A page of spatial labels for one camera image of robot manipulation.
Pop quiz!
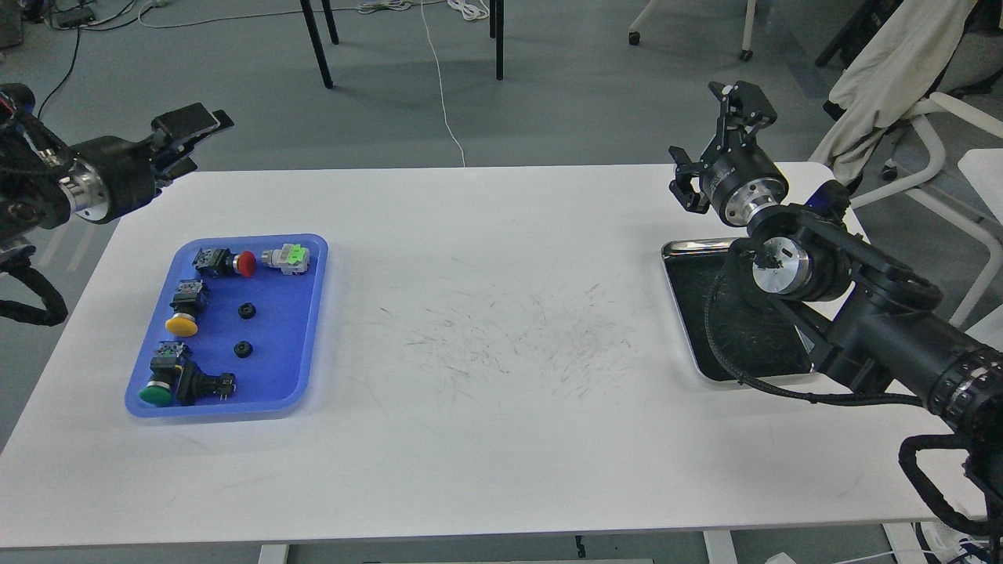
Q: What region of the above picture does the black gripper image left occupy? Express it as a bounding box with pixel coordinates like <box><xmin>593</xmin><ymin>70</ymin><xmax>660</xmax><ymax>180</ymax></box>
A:
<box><xmin>61</xmin><ymin>103</ymin><xmax>234</xmax><ymax>224</ymax></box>

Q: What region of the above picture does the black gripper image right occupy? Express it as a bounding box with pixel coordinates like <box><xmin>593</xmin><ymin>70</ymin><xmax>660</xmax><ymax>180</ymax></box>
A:
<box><xmin>668</xmin><ymin>80</ymin><xmax>789</xmax><ymax>227</ymax></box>

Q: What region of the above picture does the black gear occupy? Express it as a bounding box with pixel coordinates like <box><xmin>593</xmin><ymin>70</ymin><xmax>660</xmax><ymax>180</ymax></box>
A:
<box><xmin>233</xmin><ymin>340</ymin><xmax>254</xmax><ymax>358</ymax></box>
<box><xmin>237</xmin><ymin>302</ymin><xmax>257</xmax><ymax>319</ymax></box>

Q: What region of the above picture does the blue plastic tray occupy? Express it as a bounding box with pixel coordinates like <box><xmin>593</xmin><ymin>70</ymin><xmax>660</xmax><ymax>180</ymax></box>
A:
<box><xmin>123</xmin><ymin>234</ymin><xmax>328</xmax><ymax>421</ymax></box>

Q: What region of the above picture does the silver metal tray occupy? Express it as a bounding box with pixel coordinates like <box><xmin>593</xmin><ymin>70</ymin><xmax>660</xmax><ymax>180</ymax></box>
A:
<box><xmin>661</xmin><ymin>238</ymin><xmax>812</xmax><ymax>381</ymax></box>

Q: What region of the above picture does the white chair with beige cloth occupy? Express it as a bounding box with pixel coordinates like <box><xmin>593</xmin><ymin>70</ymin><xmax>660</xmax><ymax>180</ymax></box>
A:
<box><xmin>812</xmin><ymin>1</ymin><xmax>1001</xmax><ymax>326</ymax></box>

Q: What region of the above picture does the black table legs background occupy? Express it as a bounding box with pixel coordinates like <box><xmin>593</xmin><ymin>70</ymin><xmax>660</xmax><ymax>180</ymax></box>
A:
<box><xmin>301</xmin><ymin>0</ymin><xmax>506</xmax><ymax>90</ymax></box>

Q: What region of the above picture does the red push button switch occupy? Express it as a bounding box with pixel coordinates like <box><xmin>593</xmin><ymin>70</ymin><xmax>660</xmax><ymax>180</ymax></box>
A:
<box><xmin>191</xmin><ymin>248</ymin><xmax>257</xmax><ymax>278</ymax></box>

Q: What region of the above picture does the black cable on floor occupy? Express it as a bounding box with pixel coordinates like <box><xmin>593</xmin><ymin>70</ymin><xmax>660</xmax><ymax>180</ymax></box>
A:
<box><xmin>24</xmin><ymin>0</ymin><xmax>142</xmax><ymax>118</ymax></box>

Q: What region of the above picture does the yellow push button switch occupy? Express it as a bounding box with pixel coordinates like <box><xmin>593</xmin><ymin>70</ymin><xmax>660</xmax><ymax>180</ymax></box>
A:
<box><xmin>165</xmin><ymin>279</ymin><xmax>208</xmax><ymax>337</ymax></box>

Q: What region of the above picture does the grey green connector switch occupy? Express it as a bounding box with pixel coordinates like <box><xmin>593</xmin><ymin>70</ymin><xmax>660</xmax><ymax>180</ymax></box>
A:
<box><xmin>260</xmin><ymin>243</ymin><xmax>311</xmax><ymax>276</ymax></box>

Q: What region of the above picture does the green push button switch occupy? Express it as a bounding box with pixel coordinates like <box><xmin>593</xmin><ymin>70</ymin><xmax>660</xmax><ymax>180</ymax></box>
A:
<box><xmin>137</xmin><ymin>342</ymin><xmax>190</xmax><ymax>407</ymax></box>

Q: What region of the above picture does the black switch block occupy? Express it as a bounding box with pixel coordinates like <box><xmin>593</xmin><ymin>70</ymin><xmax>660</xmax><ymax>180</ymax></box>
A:
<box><xmin>176</xmin><ymin>362</ymin><xmax>236</xmax><ymax>407</ymax></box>

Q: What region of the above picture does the white cable on floor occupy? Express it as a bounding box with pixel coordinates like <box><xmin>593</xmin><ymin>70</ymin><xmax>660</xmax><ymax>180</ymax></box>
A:
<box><xmin>141</xmin><ymin>0</ymin><xmax>492</xmax><ymax>168</ymax></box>

